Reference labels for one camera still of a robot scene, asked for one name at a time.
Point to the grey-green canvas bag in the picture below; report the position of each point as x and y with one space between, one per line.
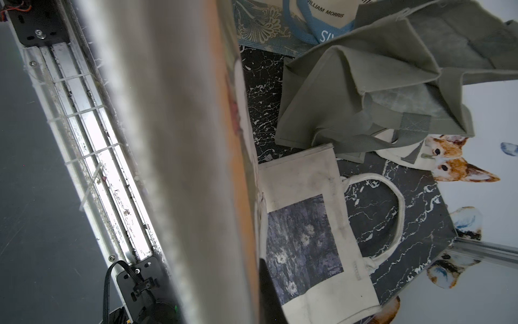
396 79

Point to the small folded cream grey pouch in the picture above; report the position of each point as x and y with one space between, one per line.
417 156

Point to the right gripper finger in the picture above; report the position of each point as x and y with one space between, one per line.
270 308

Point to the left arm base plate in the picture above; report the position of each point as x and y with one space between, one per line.
37 23

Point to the aluminium frame rail structure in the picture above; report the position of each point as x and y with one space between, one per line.
479 210

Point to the cream canvas bag with photo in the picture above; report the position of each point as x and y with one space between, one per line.
317 269

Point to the cream bag with blue print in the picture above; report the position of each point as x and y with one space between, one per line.
292 27

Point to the cream bag with yellow handles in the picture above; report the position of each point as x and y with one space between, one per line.
176 82

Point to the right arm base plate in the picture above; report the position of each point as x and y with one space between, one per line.
146 295

